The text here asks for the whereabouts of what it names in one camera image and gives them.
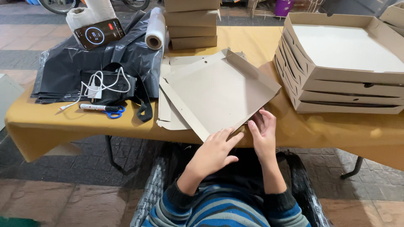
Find person's left hand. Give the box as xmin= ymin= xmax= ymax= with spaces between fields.
xmin=189 ymin=127 xmax=245 ymax=184

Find person's right hand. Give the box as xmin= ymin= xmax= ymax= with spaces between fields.
xmin=247 ymin=107 xmax=278 ymax=161

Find half-folded cardboard box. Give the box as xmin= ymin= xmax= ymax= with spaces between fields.
xmin=159 ymin=48 xmax=282 ymax=143

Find black trousers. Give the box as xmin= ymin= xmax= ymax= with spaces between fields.
xmin=167 ymin=144 xmax=292 ymax=193

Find blue grey striped sweater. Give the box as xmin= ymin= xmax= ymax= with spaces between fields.
xmin=150 ymin=178 xmax=312 ymax=227

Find flat cardboard box blanks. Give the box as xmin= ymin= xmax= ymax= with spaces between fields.
xmin=157 ymin=55 xmax=194 ymax=131

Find dark wicker chair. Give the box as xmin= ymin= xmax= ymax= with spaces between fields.
xmin=129 ymin=143 xmax=331 ymax=227

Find folded cardboard box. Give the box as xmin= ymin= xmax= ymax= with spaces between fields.
xmin=275 ymin=47 xmax=404 ymax=106
xmin=279 ymin=36 xmax=404 ymax=98
xmin=273 ymin=56 xmax=404 ymax=115

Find black table leg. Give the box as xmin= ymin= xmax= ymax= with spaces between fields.
xmin=104 ymin=135 xmax=134 ymax=176
xmin=340 ymin=156 xmax=364 ymax=180

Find closed cardboard box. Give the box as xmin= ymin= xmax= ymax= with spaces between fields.
xmin=164 ymin=9 xmax=222 ymax=28
xmin=170 ymin=35 xmax=218 ymax=51
xmin=164 ymin=0 xmax=221 ymax=13
xmin=167 ymin=25 xmax=218 ymax=38

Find open cardboard box white inside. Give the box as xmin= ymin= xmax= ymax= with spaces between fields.
xmin=282 ymin=12 xmax=404 ymax=86

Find white marker pen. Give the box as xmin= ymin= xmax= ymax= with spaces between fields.
xmin=79 ymin=103 xmax=121 ymax=112

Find white charger plug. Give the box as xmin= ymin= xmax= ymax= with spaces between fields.
xmin=86 ymin=84 xmax=103 ymax=100

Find purple bucket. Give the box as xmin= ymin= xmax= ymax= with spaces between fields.
xmin=274 ymin=0 xmax=296 ymax=17

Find white plastic bag roll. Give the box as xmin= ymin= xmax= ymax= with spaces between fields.
xmin=65 ymin=7 xmax=96 ymax=33
xmin=85 ymin=0 xmax=118 ymax=23
xmin=145 ymin=7 xmax=167 ymax=50

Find mustard yellow tablecloth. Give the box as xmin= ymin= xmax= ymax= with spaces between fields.
xmin=4 ymin=25 xmax=404 ymax=171

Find black smartphone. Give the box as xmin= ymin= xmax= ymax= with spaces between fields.
xmin=73 ymin=18 xmax=126 ymax=50

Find heap of black plastic bags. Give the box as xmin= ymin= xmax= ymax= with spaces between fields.
xmin=30 ymin=9 xmax=165 ymax=104

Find grey flat board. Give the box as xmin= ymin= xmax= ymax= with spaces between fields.
xmin=0 ymin=73 xmax=25 ymax=130

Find bicycle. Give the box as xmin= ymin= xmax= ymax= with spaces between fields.
xmin=37 ymin=0 xmax=151 ymax=15

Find blue handled scissors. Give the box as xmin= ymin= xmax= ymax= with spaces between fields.
xmin=102 ymin=105 xmax=126 ymax=120

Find black pouch with strap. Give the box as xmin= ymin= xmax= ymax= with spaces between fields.
xmin=78 ymin=62 xmax=154 ymax=123

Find white charger cable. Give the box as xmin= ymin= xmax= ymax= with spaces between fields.
xmin=58 ymin=66 xmax=132 ymax=111

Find white wire rack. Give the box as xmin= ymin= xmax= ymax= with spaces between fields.
xmin=251 ymin=0 xmax=285 ymax=19

